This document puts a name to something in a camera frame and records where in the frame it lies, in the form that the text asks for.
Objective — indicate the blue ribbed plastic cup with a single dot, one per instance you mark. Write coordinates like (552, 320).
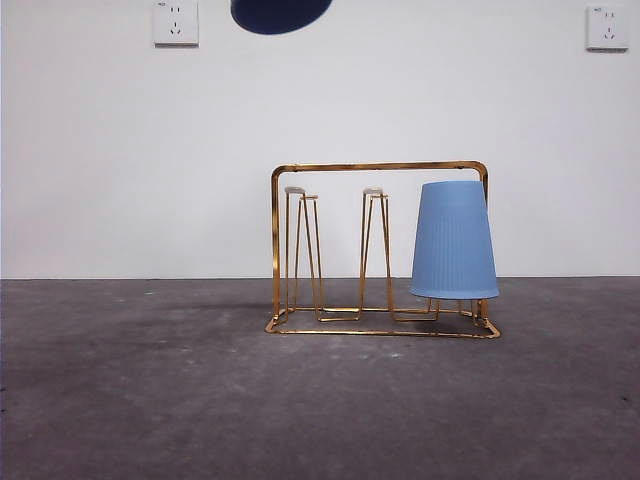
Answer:
(282, 15)
(454, 240)

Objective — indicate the white wall socket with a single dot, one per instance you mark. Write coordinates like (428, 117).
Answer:
(608, 29)
(176, 24)

